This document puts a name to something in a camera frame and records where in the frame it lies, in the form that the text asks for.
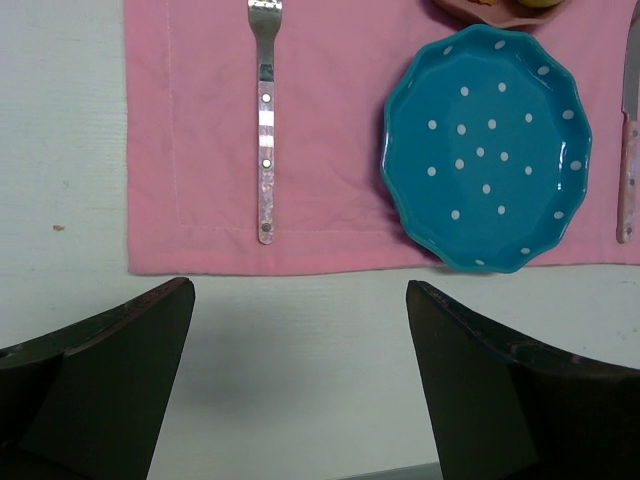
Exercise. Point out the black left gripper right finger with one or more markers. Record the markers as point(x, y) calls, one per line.
point(504, 405)

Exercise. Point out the fork with pink handle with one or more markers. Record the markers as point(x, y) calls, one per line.
point(265, 18)

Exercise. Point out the pink cloth placemat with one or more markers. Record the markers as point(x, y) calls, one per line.
point(192, 136)

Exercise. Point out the pink scalloped plate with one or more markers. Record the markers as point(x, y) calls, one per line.
point(502, 14)

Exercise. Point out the knife with pink handle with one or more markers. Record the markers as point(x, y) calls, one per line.
point(630, 135)

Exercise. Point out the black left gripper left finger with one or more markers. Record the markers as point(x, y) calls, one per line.
point(88, 401)

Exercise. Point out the blue polka dot plate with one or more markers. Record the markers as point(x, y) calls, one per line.
point(486, 149)

